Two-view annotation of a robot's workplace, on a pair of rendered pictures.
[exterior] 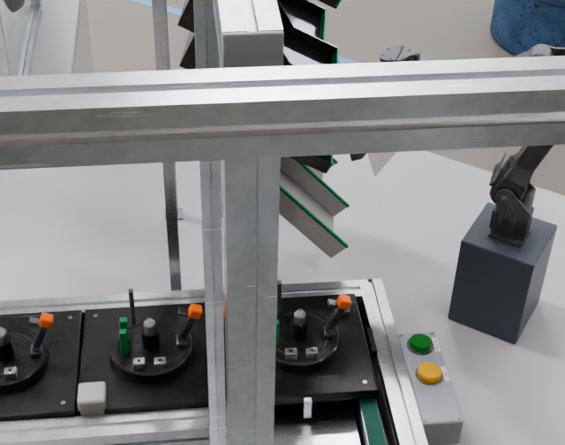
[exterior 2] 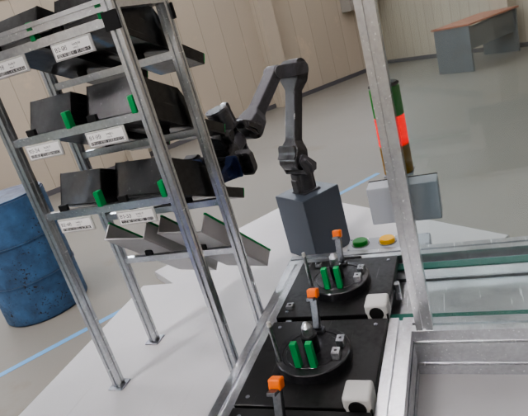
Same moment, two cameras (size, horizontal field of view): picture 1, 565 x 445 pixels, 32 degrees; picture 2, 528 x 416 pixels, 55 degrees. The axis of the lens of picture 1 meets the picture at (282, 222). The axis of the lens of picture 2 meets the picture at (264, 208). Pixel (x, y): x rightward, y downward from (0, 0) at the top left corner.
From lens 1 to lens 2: 1.37 m
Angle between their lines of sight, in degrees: 54
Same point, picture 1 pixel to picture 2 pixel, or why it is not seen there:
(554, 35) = (56, 293)
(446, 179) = not seen: hidden behind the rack
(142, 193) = (75, 404)
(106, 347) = (294, 389)
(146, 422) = (393, 369)
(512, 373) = not seen: hidden behind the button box
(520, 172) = (299, 142)
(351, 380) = (385, 264)
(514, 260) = (328, 189)
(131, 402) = (371, 371)
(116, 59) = not seen: outside the picture
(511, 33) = (31, 313)
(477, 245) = (309, 197)
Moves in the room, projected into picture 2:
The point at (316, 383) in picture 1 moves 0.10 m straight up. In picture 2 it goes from (383, 277) to (374, 238)
